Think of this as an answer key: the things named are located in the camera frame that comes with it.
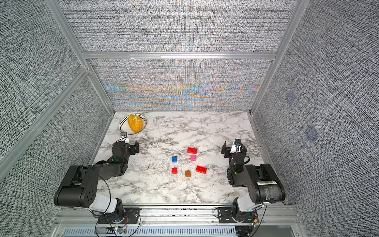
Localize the red long lego brick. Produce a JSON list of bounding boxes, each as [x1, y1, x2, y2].
[[195, 166, 207, 174], [187, 147, 197, 155]]

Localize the yellow orange sponge ball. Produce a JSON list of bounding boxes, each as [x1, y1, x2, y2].
[[128, 115, 144, 133]]

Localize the aluminium front rail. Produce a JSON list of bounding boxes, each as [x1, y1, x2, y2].
[[54, 203, 303, 227]]

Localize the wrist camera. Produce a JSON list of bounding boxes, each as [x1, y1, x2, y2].
[[120, 132, 129, 143], [231, 139, 244, 154]]

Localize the striped white bowl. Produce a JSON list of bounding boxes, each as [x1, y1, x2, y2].
[[118, 114, 147, 135]]

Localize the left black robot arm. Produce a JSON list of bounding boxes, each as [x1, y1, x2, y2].
[[54, 139, 140, 223]]

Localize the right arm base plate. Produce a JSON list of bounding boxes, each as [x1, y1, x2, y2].
[[213, 207, 259, 224]]

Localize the red small lego brick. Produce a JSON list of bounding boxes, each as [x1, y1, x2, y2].
[[172, 167, 178, 175]]

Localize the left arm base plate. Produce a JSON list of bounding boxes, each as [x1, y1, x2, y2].
[[97, 207, 141, 225]]

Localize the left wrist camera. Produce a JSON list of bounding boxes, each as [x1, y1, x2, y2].
[[120, 132, 129, 143]]

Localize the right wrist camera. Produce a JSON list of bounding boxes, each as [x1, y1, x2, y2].
[[231, 139, 244, 154]]

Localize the white slotted cable duct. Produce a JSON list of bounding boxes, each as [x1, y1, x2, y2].
[[62, 226, 238, 237]]

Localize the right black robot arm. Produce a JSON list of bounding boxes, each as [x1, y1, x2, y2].
[[221, 139, 286, 222]]

